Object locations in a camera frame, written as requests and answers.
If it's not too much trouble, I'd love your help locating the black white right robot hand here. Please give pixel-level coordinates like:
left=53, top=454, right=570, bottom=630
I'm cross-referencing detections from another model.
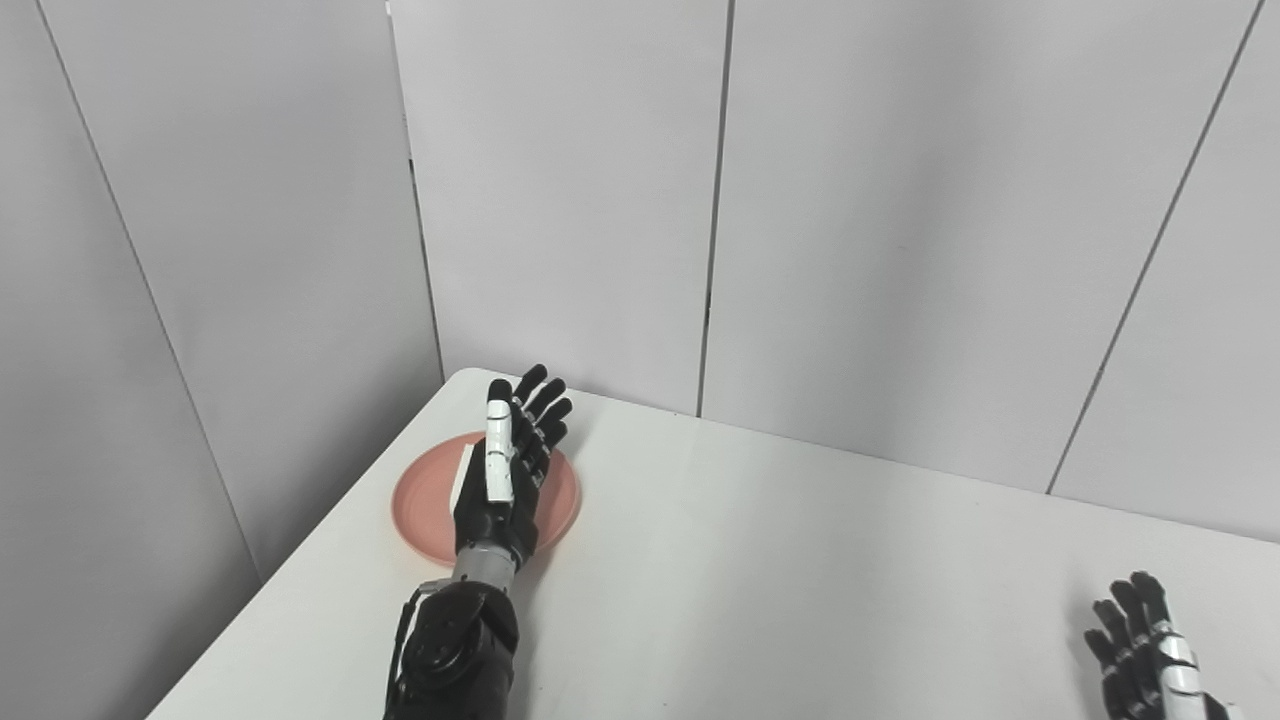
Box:
left=1084, top=571, right=1241, bottom=720

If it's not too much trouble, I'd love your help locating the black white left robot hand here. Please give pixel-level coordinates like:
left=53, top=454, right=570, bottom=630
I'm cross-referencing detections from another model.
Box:
left=452, top=364, right=574, bottom=571

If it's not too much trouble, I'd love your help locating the pink round plate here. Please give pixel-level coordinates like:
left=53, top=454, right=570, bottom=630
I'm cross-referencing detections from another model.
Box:
left=391, top=432, right=583, bottom=569

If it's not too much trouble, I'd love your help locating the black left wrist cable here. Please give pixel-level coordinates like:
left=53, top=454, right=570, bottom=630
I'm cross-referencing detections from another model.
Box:
left=385, top=580, right=451, bottom=720

